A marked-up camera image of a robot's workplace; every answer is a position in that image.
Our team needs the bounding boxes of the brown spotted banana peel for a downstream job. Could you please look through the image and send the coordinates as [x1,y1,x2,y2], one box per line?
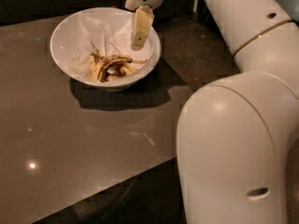
[89,49,146,82]

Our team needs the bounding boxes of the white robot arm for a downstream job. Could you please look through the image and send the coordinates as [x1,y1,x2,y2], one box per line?
[177,0,299,224]

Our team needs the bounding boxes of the white bowl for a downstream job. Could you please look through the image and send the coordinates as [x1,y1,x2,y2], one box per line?
[50,7,159,91]

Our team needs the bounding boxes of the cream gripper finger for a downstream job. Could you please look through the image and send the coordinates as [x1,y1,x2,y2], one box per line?
[133,6,154,47]

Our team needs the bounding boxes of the white crumpled paper napkin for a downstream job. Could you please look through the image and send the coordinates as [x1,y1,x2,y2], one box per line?
[68,13,160,80]

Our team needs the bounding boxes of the dark cabinet fronts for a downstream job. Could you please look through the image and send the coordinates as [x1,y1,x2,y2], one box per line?
[0,0,194,25]

